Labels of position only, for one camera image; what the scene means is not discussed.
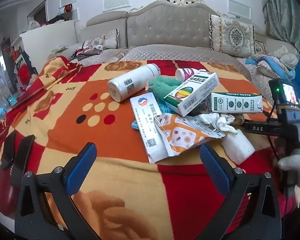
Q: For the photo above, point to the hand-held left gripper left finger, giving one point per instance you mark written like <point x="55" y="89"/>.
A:
<point x="81" y="170"/>

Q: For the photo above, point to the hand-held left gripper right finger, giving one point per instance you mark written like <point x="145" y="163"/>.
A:
<point x="215" y="171"/>

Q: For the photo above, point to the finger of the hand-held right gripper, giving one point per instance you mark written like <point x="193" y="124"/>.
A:
<point x="258" y="128"/>

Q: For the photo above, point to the green white drink carton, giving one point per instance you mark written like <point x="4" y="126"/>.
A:
<point x="236" y="102"/>

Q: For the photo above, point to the orange snack wrapper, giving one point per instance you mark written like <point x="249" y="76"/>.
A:
<point x="182" y="136"/>

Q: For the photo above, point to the white medicine box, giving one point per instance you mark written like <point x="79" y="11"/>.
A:
<point x="145" y="127"/>

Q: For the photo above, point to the blue packet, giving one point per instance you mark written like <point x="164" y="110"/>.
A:
<point x="165" y="108"/>

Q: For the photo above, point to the person's right hand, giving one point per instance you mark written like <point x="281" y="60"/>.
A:
<point x="297" y="166"/>

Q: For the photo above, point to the white foam block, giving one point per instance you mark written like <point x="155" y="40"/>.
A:
<point x="238" y="147"/>

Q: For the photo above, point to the crumpled white tissue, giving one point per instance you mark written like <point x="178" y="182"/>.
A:
<point x="220" y="121"/>

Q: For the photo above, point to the orange red printed blanket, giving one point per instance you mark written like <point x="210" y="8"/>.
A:
<point x="65" y="120"/>

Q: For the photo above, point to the colourful blue blanket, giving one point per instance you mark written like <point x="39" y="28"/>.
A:
<point x="265" y="62"/>

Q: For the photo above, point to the pale grey clothes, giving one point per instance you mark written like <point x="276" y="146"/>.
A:
<point x="286" y="56"/>

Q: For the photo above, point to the black flat device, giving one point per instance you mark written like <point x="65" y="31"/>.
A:
<point x="22" y="155"/>

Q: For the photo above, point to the green white rainbow box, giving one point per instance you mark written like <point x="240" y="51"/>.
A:
<point x="197" y="92"/>

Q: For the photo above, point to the small pink label bottle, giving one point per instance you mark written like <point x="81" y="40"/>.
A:
<point x="187" y="73"/>

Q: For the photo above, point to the embroidered beige pillow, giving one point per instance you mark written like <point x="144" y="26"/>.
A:
<point x="233" y="35"/>

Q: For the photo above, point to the floral curtain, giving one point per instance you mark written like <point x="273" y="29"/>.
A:
<point x="285" y="15"/>

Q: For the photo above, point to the green plush towel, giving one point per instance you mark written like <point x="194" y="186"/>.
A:
<point x="160" y="87"/>

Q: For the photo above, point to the white thermos bottle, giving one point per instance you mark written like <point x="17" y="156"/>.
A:
<point x="130" y="81"/>

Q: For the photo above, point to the pile of clothes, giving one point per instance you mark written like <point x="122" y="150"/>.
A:
<point x="86" y="52"/>

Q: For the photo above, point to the striped beige pillow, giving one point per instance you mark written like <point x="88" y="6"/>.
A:
<point x="107" y="38"/>

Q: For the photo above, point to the white cabinet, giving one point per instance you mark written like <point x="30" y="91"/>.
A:
<point x="47" y="38"/>

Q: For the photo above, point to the grey tufted sofa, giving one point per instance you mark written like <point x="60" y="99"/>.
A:
<point x="170" y="25"/>

